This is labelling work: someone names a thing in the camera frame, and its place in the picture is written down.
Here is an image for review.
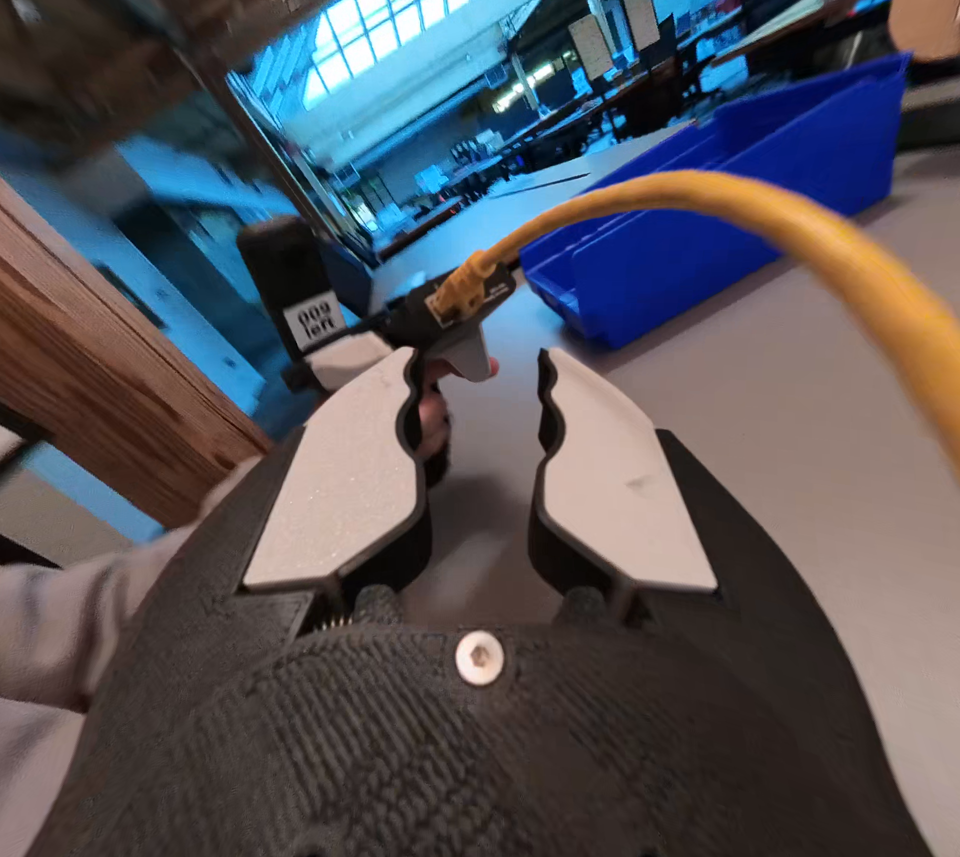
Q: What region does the black ethernet splitter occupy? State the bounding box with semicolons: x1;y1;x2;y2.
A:
386;264;519;348

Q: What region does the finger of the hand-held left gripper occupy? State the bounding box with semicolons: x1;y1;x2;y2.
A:
426;328;498;383

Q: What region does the grey desk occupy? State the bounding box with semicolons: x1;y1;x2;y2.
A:
367;122;960;857

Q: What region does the yellow ethernet cable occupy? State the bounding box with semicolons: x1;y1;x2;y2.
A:
431;170;960;479

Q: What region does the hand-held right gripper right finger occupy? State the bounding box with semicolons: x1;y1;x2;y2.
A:
527;347;720;594

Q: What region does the person's left forearm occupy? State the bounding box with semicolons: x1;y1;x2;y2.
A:
0;455;264;857

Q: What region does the blue plastic bin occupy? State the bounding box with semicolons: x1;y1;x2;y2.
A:
519;50;912;352

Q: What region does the wooden post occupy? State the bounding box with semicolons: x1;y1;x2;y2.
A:
0;182;273;530

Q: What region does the person's left hand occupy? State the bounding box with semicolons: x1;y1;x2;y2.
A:
414;359;454;462

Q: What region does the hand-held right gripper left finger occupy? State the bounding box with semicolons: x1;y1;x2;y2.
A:
241;345;433;592

